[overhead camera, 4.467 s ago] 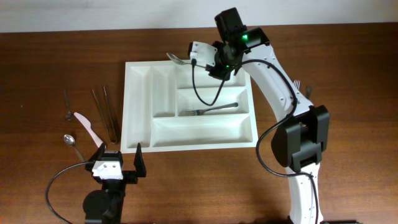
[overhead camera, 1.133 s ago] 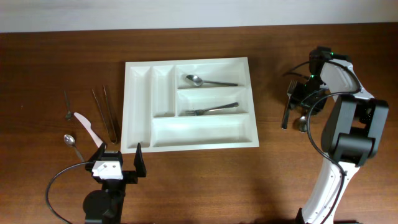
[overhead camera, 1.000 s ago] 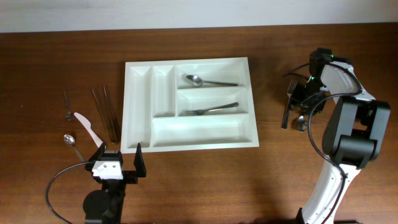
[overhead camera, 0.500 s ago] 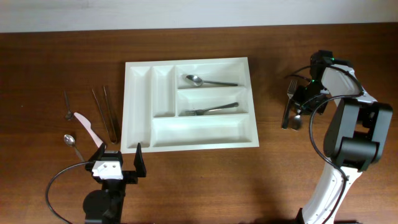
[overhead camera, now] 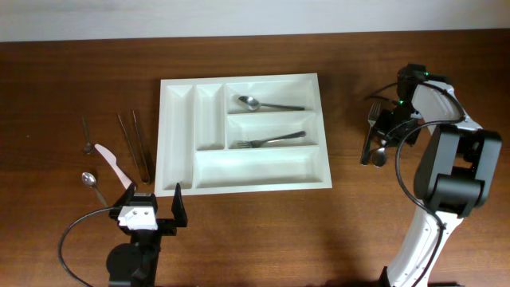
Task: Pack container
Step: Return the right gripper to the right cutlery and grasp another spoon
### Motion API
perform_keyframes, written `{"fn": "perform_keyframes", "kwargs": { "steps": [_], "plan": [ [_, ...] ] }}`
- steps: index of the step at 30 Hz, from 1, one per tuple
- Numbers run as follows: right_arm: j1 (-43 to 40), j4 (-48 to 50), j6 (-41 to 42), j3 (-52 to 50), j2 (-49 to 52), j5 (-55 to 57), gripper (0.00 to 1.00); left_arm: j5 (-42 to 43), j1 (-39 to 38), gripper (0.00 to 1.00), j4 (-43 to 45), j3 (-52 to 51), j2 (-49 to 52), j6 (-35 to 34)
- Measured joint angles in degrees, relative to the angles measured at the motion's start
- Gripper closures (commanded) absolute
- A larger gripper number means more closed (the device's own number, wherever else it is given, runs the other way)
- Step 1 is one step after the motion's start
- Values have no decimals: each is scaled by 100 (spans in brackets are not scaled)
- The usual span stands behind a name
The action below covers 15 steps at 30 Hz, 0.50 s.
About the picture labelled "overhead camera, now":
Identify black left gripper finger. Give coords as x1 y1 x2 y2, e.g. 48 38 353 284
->
114 183 135 208
171 183 188 227

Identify steel fork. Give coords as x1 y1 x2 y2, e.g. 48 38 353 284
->
360 103 381 166
235 131 306 148

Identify large steel spoon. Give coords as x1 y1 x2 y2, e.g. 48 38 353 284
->
370 147 387 167
237 96 305 111

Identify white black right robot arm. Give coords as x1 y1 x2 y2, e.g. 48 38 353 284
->
371 64 503 286

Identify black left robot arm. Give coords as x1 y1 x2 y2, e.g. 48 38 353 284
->
106 184 188 287

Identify steel tongs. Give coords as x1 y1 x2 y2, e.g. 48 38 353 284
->
116 110 152 185

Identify small steel spoon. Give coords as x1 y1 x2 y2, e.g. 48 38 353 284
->
81 172 109 207

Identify pink plastic knife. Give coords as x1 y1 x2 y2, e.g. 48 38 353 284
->
94 143 132 189

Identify small dark teaspoon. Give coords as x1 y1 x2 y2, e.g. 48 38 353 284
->
81 116 94 155

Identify white plastic cutlery tray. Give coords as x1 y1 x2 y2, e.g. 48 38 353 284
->
155 73 332 197

